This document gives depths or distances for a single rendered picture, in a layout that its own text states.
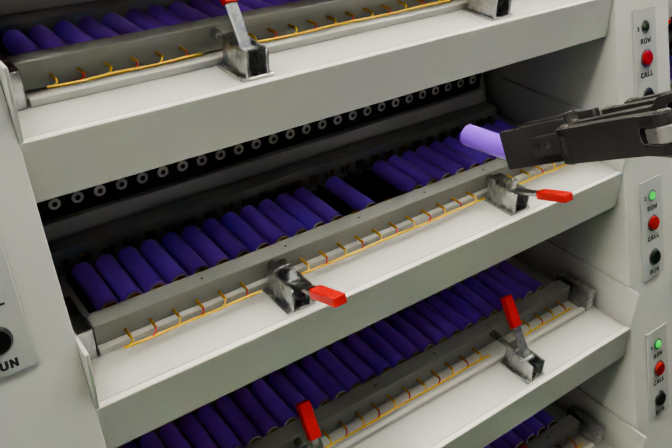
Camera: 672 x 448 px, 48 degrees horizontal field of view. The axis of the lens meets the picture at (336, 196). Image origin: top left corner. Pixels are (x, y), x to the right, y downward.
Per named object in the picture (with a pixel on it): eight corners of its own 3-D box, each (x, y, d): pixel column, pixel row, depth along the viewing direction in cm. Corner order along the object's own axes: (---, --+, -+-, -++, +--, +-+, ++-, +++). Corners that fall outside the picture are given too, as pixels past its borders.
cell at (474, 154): (452, 148, 88) (493, 170, 84) (440, 152, 88) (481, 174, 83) (453, 134, 88) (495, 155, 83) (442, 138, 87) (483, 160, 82)
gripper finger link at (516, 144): (590, 155, 53) (583, 158, 52) (515, 167, 59) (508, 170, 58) (578, 114, 53) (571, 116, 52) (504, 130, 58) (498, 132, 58)
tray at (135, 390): (615, 206, 87) (633, 131, 82) (104, 454, 56) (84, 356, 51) (487, 142, 101) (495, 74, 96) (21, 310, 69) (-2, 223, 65)
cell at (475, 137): (456, 142, 63) (517, 164, 58) (465, 121, 63) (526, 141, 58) (470, 147, 64) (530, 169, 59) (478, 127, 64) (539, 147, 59)
